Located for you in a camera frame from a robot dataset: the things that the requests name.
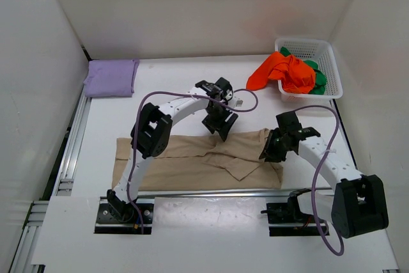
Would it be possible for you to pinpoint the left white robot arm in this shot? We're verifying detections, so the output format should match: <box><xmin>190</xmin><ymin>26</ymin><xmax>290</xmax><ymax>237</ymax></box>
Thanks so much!
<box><xmin>107</xmin><ymin>77</ymin><xmax>243</xmax><ymax>223</ymax></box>

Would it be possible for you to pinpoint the aluminium frame rail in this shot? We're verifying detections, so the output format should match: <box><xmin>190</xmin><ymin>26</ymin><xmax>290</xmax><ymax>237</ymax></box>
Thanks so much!
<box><xmin>9</xmin><ymin>93</ymin><xmax>400</xmax><ymax>273</ymax></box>

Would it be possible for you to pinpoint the green t shirt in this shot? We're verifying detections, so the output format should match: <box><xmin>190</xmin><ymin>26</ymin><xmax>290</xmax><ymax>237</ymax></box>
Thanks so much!
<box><xmin>279</xmin><ymin>47</ymin><xmax>327</xmax><ymax>95</ymax></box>

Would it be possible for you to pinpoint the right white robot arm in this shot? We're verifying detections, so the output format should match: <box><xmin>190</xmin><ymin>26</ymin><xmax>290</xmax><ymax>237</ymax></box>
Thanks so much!
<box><xmin>259</xmin><ymin>111</ymin><xmax>389</xmax><ymax>238</ymax></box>

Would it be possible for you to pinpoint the purple t shirt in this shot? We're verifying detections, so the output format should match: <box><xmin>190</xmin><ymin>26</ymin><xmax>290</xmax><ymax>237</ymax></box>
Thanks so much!
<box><xmin>84</xmin><ymin>59</ymin><xmax>139</xmax><ymax>98</ymax></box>

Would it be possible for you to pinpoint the orange t shirt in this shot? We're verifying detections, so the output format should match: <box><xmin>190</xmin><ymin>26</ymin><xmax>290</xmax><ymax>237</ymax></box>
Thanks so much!
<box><xmin>246</xmin><ymin>51</ymin><xmax>318</xmax><ymax>94</ymax></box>

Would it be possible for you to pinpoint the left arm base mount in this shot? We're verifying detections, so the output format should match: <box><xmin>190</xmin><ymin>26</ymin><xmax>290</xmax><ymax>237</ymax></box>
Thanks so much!
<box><xmin>94</xmin><ymin>197</ymin><xmax>154</xmax><ymax>235</ymax></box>

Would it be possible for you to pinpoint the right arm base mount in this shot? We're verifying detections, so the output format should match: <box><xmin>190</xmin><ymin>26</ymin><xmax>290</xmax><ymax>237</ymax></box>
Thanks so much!
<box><xmin>260</xmin><ymin>203</ymin><xmax>320</xmax><ymax>237</ymax></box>

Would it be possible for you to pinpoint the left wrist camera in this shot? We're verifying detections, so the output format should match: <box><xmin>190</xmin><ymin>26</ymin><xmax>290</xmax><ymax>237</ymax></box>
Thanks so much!
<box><xmin>228</xmin><ymin>96</ymin><xmax>243</xmax><ymax>109</ymax></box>

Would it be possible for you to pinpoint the beige t shirt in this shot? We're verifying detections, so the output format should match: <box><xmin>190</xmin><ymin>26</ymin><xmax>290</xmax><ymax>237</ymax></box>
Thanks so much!
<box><xmin>111</xmin><ymin>127</ymin><xmax>284</xmax><ymax>191</ymax></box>

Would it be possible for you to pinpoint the white plastic basket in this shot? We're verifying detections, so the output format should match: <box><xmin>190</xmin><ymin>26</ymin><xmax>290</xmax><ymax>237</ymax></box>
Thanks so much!
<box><xmin>275</xmin><ymin>37</ymin><xmax>343</xmax><ymax>104</ymax></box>

